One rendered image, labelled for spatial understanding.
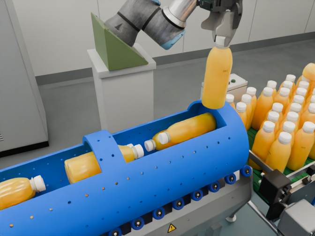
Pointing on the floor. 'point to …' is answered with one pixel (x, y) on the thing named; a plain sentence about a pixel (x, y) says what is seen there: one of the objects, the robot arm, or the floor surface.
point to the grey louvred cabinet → (18, 91)
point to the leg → (213, 230)
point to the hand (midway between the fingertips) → (222, 39)
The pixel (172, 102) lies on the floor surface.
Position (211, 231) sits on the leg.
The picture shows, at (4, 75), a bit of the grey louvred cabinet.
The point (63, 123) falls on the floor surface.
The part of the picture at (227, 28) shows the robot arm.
